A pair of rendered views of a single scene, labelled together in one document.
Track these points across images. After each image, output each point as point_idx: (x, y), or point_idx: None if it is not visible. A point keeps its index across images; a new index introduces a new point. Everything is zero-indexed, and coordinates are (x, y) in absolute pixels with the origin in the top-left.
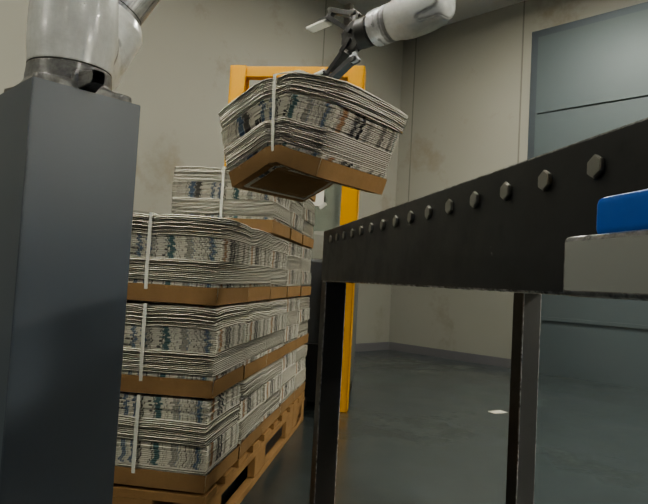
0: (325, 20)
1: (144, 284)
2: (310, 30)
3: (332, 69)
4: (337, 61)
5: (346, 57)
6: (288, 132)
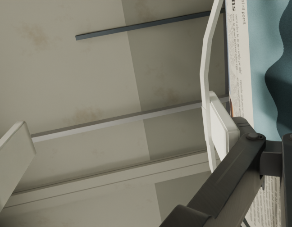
0: None
1: None
2: (29, 142)
3: (255, 189)
4: (237, 225)
5: (216, 224)
6: None
